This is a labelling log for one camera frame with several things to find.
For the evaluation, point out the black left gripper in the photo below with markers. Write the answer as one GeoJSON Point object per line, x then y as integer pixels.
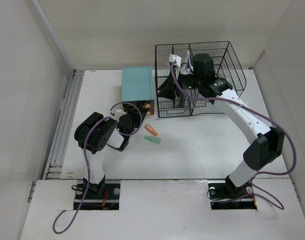
{"type": "Point", "coordinates": [136, 115]}

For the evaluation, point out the aluminium frame rail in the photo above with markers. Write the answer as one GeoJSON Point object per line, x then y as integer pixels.
{"type": "Point", "coordinates": [55, 159]}

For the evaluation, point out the wooden drawer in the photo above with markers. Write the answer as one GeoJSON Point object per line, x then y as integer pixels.
{"type": "Point", "coordinates": [147, 112]}

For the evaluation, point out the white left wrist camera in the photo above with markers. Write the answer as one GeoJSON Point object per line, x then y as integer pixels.
{"type": "Point", "coordinates": [117, 112]}

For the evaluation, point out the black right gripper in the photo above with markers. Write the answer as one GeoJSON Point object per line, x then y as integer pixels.
{"type": "Point", "coordinates": [167, 89]}

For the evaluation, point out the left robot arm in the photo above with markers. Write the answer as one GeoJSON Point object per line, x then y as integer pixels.
{"type": "Point", "coordinates": [96, 132]}

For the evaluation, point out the white Canon paper booklet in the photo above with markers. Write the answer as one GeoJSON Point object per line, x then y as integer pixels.
{"type": "Point", "coordinates": [186, 68]}

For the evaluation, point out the orange highlighter marker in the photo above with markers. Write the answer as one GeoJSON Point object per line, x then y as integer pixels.
{"type": "Point", "coordinates": [149, 128]}

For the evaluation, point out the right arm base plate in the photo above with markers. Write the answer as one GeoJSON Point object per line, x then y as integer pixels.
{"type": "Point", "coordinates": [223, 199]}

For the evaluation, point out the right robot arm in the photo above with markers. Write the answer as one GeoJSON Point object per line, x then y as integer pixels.
{"type": "Point", "coordinates": [265, 142]}

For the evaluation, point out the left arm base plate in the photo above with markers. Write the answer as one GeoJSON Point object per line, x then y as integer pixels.
{"type": "Point", "coordinates": [106, 197]}

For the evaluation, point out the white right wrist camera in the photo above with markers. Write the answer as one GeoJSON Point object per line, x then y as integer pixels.
{"type": "Point", "coordinates": [177, 59]}

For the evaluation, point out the green highlighter marker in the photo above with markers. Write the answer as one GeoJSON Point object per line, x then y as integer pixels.
{"type": "Point", "coordinates": [152, 139]}

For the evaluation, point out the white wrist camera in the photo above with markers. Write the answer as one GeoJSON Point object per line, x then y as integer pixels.
{"type": "Point", "coordinates": [117, 112]}
{"type": "Point", "coordinates": [177, 59]}

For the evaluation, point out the teal wooden drawer box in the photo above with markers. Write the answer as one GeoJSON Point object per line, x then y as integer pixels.
{"type": "Point", "coordinates": [137, 86]}

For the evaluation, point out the black wire mesh organizer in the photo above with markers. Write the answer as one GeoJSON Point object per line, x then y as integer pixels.
{"type": "Point", "coordinates": [228, 75]}

